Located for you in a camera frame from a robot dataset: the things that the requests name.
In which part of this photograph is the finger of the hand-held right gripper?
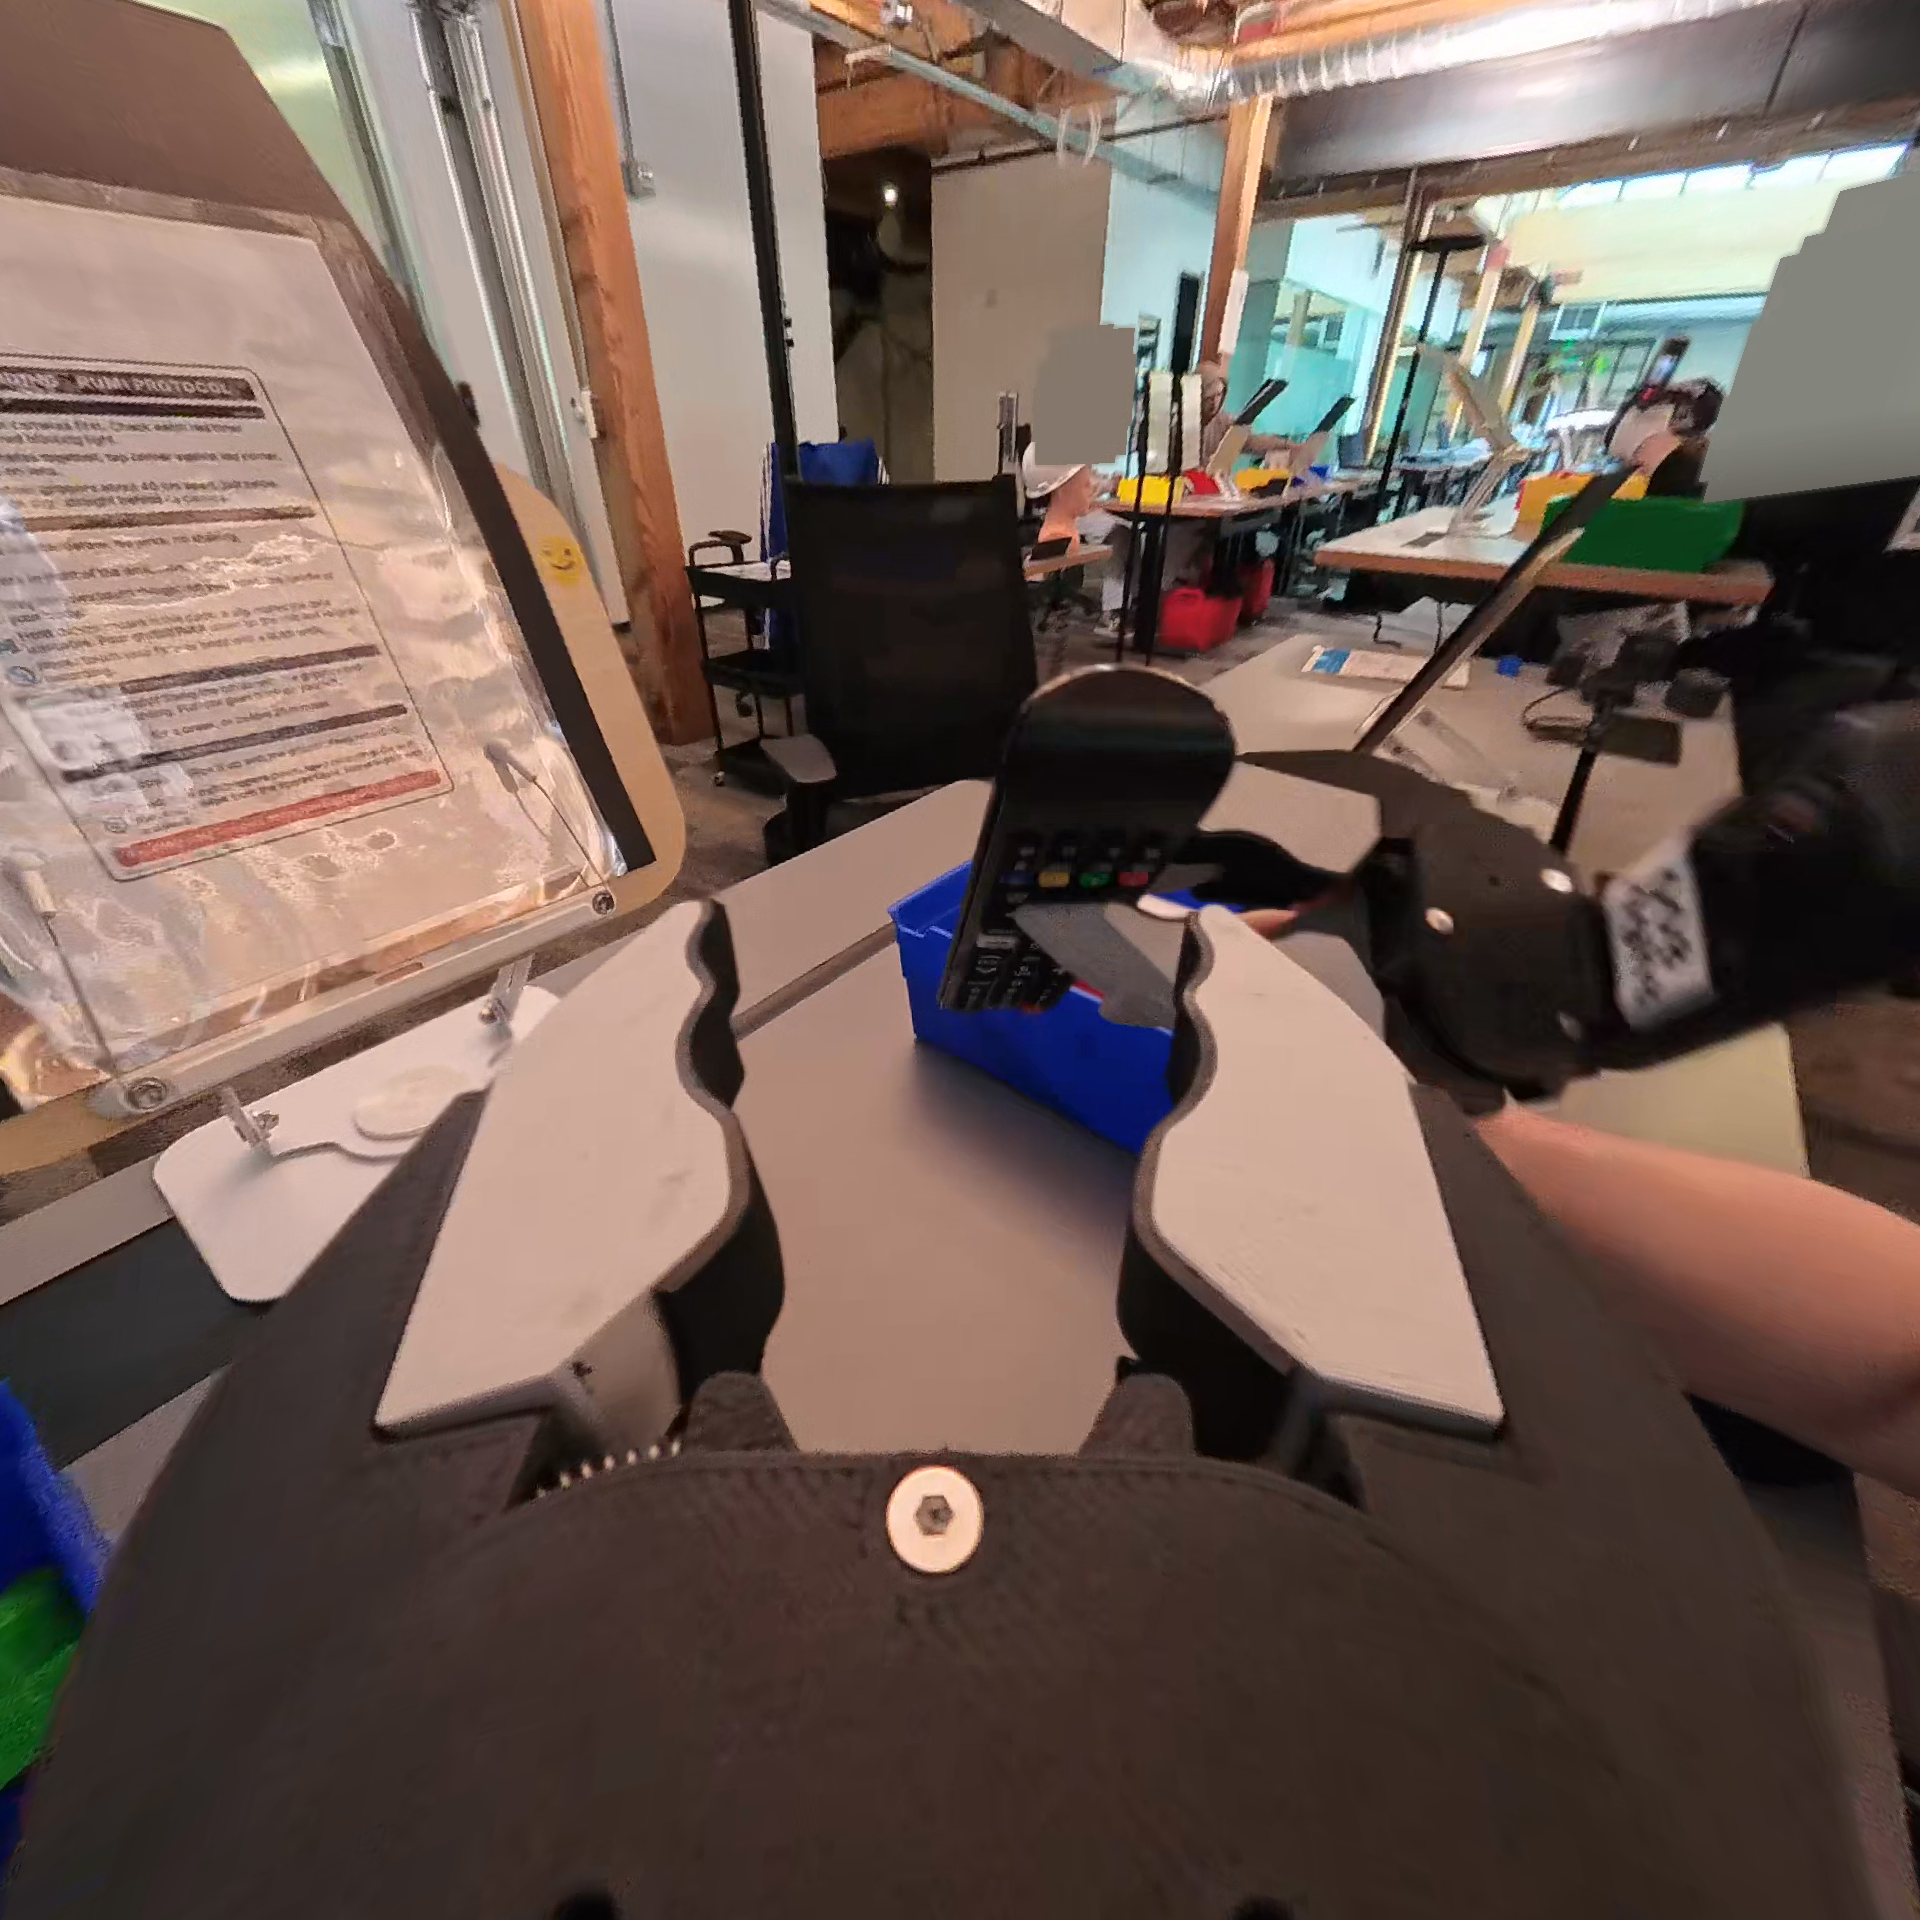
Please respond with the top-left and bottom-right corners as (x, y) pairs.
(1141, 748), (1390, 909)
(1008, 895), (1190, 1033)

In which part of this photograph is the green storage bin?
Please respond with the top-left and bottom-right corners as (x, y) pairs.
(1545, 498), (1745, 573)

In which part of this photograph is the black office chair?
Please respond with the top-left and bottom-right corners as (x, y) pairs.
(760, 478), (1039, 863)

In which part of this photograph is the wooden sign board with sheet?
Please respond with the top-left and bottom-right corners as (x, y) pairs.
(0, 0), (688, 1175)

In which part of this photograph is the black utility cart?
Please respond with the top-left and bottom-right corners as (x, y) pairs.
(688, 529), (800, 794)

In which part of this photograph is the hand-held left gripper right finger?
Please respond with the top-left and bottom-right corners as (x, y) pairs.
(1117, 903), (1506, 1430)

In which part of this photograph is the red storage bin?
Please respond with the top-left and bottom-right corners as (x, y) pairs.
(1158, 586), (1278, 654)

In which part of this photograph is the black remote control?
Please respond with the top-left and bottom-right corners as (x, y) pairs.
(936, 662), (1236, 1018)

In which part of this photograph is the black floor lamp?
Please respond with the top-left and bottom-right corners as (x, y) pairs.
(728, 0), (804, 482)

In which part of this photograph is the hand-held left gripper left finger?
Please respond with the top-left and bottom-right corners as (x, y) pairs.
(372, 895), (789, 1449)

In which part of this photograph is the green plastic item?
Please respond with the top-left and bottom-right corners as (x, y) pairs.
(0, 1572), (79, 1789)

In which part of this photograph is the white sign stand base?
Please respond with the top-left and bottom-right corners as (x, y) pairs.
(152, 983), (559, 1306)

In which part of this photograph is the wooden post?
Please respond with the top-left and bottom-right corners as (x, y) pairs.
(514, 0), (720, 748)

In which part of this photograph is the person's right forearm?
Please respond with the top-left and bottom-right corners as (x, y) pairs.
(1476, 1107), (1920, 1490)

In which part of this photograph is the slanted black board on stand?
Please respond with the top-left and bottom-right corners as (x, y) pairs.
(1352, 461), (1647, 759)

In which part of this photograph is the blue plastic bin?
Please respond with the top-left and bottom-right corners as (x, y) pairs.
(0, 1381), (109, 1870)
(886, 859), (1255, 1156)

